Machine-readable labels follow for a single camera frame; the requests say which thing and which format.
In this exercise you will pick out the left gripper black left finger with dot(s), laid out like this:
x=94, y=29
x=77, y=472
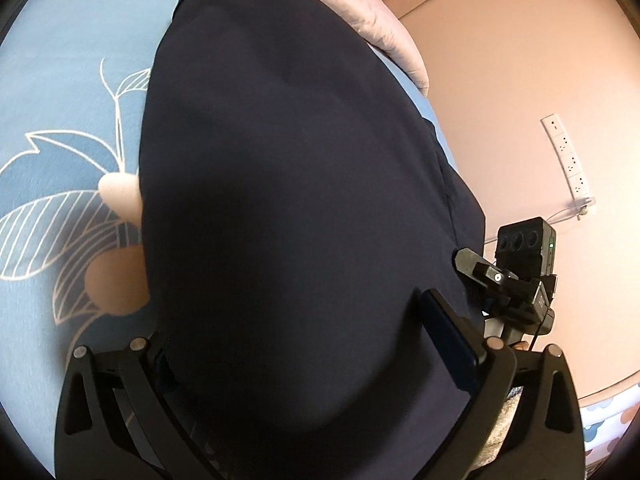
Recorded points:
x=114, y=421

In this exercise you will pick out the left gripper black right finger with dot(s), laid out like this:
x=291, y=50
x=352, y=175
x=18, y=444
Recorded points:
x=522, y=420

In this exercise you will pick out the dark navy coat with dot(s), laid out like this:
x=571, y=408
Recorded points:
x=294, y=202

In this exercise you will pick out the white power strip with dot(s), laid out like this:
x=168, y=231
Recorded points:
x=569, y=160

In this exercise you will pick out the light blue floral bedsheet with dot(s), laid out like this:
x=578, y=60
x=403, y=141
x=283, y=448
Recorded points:
x=73, y=79

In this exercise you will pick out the pink quilted comforter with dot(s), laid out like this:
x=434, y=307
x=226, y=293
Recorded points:
x=376, y=23

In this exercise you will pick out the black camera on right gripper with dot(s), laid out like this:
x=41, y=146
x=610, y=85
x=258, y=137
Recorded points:
x=526, y=248

